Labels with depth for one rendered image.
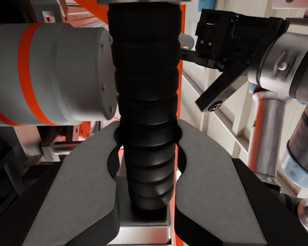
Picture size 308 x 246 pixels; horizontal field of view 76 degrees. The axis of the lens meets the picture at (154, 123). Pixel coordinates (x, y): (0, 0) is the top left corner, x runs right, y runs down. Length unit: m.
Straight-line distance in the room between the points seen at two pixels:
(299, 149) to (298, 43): 0.13
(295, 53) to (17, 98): 0.32
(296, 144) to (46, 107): 0.33
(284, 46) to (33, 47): 0.29
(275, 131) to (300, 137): 0.38
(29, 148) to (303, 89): 0.40
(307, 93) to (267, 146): 0.41
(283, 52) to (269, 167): 0.44
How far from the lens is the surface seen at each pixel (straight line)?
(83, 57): 0.25
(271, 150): 0.68
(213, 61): 0.33
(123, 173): 0.27
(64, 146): 0.41
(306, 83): 0.28
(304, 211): 0.65
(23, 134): 0.38
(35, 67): 0.26
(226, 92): 0.35
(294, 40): 0.30
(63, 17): 0.56
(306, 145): 0.32
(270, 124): 0.70
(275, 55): 0.29
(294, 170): 0.35
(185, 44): 0.35
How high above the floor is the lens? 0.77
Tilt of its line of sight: 30 degrees up
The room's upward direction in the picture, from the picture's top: 179 degrees clockwise
